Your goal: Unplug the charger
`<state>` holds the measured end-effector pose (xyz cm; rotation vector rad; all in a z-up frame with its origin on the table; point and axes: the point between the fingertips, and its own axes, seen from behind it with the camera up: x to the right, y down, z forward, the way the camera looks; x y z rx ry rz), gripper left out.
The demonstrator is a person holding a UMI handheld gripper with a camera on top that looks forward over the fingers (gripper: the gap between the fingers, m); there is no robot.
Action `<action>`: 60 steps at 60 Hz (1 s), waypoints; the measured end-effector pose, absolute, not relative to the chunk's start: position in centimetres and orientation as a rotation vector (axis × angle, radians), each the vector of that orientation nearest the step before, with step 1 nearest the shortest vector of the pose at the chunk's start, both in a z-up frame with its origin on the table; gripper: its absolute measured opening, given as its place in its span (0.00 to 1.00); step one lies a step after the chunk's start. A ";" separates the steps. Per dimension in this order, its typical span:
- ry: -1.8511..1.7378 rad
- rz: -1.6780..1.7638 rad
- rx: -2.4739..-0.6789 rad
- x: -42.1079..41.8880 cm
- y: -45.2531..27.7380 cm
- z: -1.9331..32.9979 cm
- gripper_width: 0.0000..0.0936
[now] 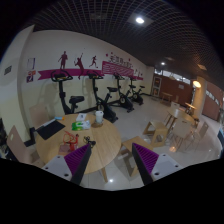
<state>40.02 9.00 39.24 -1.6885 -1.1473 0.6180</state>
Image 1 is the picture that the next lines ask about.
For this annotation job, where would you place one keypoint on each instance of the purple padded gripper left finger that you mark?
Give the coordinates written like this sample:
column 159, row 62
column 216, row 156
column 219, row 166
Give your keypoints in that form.
column 72, row 166

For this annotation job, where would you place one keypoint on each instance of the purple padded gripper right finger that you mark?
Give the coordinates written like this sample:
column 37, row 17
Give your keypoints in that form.
column 153, row 166

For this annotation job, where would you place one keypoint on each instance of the near wooden stool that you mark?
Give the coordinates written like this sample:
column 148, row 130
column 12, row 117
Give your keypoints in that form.
column 128, row 144

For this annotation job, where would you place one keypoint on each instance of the wooden stool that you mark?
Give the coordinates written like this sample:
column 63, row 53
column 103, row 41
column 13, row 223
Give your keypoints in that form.
column 128, row 144
column 158, row 131

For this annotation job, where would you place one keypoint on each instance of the far wooden stool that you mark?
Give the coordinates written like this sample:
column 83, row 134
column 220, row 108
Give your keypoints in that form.
column 158, row 131

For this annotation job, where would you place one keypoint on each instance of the green wet wipes pack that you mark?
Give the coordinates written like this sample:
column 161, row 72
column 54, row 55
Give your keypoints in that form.
column 81, row 125

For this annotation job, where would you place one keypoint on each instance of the round wooden table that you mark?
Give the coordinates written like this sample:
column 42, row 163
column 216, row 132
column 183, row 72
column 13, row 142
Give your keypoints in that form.
column 107, row 138
column 176, row 114

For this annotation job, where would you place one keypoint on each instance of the black laptop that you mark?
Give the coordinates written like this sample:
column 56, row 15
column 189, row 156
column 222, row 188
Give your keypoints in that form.
column 50, row 129

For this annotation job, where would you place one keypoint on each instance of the white small box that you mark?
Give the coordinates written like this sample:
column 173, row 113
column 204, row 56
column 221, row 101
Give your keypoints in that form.
column 81, row 117

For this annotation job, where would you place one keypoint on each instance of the blue orange pen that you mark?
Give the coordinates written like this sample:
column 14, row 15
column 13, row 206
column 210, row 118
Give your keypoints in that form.
column 60, row 118

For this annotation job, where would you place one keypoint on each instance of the white chair right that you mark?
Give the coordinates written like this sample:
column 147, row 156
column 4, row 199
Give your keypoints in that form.
column 178, row 133

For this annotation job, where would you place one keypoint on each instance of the beige chair near left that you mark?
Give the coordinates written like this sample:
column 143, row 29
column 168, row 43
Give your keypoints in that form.
column 23, row 154

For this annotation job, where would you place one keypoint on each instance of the beige chair behind table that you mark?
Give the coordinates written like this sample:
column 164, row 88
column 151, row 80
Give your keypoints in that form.
column 39, row 115

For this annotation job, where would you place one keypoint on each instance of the red wire stand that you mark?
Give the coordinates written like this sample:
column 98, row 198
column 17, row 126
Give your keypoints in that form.
column 71, row 140

